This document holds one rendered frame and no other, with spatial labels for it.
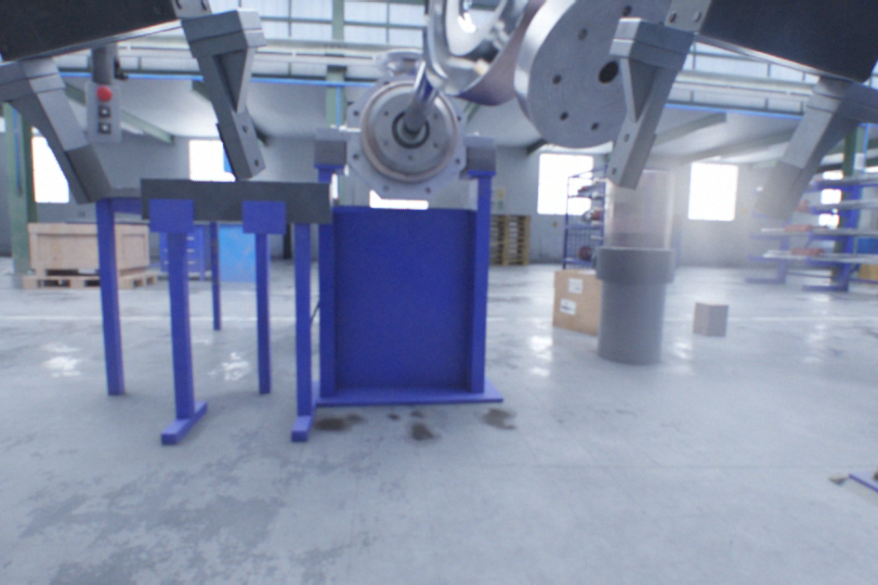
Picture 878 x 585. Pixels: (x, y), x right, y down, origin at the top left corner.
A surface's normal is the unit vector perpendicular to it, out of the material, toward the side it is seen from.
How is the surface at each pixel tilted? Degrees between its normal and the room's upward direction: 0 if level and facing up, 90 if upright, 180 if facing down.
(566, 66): 130
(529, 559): 0
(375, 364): 90
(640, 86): 114
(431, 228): 90
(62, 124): 83
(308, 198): 90
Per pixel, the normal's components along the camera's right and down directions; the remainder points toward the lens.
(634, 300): -0.39, 0.10
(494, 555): 0.02, -0.99
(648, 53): 0.07, 0.51
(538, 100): 0.29, 0.73
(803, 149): -0.98, -0.14
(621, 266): -0.64, 0.07
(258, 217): 0.14, 0.12
